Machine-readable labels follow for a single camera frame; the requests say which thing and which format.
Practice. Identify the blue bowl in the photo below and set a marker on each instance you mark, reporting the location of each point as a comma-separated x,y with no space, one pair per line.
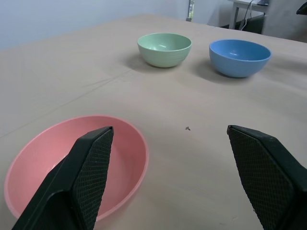
238,58

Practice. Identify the pink red bowl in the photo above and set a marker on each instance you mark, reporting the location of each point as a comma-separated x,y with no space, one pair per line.
45,155

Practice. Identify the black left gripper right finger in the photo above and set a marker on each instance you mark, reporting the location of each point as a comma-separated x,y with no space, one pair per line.
266,172

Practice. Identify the black right gripper tip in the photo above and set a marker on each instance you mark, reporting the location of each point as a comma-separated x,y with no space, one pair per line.
302,9

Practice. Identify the wall socket strip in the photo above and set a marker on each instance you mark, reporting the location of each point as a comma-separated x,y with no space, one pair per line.
190,10

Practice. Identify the green bowl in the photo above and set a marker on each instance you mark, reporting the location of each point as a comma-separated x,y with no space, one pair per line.
164,49

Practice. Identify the white side table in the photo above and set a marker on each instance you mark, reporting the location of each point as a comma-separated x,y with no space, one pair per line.
242,9

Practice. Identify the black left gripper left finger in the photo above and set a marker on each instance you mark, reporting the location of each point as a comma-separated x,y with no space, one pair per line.
72,182

